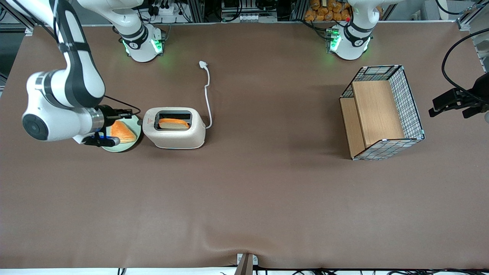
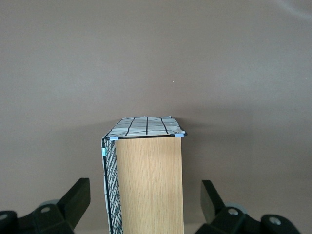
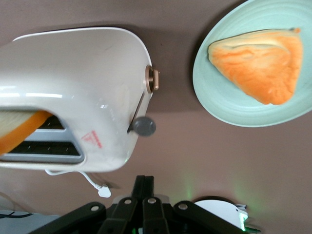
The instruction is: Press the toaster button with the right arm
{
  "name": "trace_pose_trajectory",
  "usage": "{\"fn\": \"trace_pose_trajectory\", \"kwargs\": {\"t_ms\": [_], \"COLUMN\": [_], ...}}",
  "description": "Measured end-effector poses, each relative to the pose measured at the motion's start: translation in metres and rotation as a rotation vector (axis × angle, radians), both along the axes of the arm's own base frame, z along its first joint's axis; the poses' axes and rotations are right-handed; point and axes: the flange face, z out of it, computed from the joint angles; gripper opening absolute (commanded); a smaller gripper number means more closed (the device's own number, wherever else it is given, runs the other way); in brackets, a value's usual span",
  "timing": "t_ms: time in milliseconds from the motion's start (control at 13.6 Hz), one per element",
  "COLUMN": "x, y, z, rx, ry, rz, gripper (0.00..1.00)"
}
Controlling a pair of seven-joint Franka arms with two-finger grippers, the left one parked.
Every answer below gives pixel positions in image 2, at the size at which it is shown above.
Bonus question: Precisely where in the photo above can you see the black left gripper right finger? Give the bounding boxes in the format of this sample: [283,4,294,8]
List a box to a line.
[194,180,301,234]

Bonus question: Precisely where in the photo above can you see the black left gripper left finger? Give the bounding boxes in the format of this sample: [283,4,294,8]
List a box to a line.
[0,177,91,234]

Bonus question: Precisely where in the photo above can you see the light wooden step shelf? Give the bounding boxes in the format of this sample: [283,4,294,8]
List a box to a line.
[114,136,184,234]

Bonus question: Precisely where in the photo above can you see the black wire basket grid cloth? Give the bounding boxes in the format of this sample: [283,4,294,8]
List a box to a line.
[100,116,188,234]

